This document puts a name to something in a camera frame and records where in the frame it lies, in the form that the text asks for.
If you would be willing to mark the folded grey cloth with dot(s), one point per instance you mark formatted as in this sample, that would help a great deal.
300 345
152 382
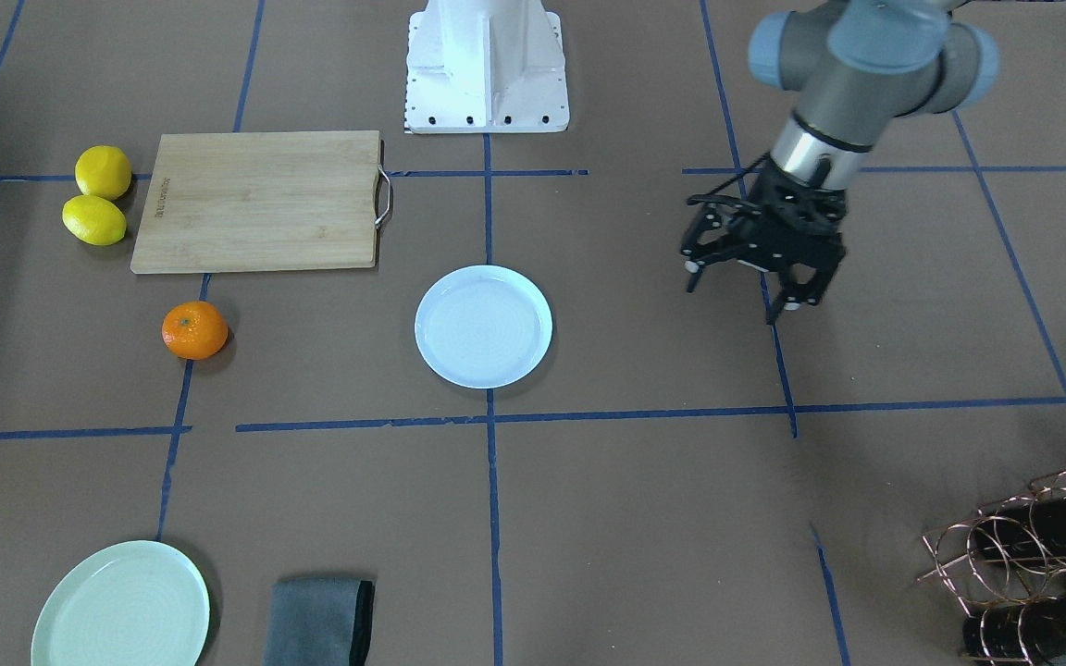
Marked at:
320 621

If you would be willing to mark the dark wine bottle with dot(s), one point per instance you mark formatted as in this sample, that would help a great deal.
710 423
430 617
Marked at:
1029 532
1033 631

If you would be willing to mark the upper dark wine bottle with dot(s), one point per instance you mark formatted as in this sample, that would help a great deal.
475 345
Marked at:
1029 532

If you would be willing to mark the lower yellow lemon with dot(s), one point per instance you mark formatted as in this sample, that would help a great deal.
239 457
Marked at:
94 220

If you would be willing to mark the pale green plate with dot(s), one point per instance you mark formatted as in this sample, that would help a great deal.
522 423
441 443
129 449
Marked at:
139 602

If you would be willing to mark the yellow lemon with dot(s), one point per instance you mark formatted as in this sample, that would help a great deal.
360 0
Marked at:
104 171
94 220

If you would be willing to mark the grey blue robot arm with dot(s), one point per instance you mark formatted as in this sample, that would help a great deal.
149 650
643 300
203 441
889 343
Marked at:
855 66

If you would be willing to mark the orange mandarin fruit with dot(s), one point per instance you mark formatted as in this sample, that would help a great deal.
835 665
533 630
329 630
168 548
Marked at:
194 330

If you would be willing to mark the copper wire bottle rack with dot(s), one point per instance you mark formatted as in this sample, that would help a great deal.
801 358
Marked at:
1005 565

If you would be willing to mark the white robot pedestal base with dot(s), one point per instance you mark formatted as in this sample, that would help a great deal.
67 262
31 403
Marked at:
485 66

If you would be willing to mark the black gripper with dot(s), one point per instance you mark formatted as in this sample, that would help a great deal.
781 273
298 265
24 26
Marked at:
808 211

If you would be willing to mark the bamboo cutting board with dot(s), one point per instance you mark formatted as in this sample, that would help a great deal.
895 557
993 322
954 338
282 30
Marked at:
235 202

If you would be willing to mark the lower dark wine bottle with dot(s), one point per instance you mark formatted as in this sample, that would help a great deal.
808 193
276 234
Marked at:
1033 631

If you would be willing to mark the upper yellow lemon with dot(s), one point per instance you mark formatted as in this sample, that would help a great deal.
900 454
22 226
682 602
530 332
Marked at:
104 171

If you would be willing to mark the pale blue plate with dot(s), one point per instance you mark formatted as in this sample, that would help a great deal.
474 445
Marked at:
483 327

